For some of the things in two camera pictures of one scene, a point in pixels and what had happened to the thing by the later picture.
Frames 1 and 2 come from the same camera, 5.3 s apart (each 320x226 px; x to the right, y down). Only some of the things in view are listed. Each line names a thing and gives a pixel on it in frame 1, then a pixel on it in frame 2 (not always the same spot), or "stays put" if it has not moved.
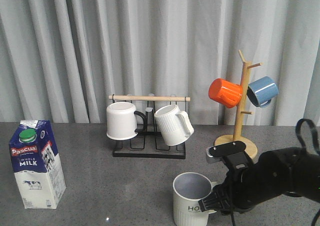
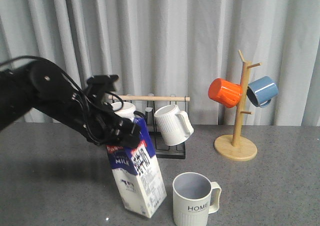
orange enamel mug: [227, 93] stays put
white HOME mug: [188, 188] stays put
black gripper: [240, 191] -> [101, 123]
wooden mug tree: [251, 146] stays put
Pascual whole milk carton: [37, 165] -> [138, 173]
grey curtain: [64, 49] stays put
